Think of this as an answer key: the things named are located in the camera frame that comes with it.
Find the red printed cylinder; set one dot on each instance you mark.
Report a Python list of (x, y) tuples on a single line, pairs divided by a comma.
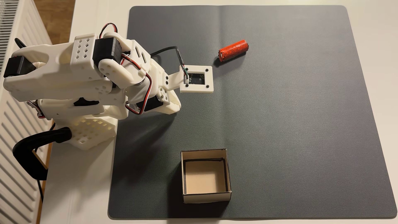
[(233, 50)]

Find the open cardboard box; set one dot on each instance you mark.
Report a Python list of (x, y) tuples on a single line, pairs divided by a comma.
[(205, 175)]

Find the dark grey textured mat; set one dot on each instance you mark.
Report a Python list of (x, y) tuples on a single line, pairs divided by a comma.
[(295, 124)]

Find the black table clamp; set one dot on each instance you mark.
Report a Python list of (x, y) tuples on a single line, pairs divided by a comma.
[(31, 149)]

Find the white radiator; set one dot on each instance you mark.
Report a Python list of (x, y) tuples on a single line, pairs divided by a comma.
[(15, 174)]

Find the white square camera box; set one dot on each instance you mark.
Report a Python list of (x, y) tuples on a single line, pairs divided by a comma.
[(196, 79)]

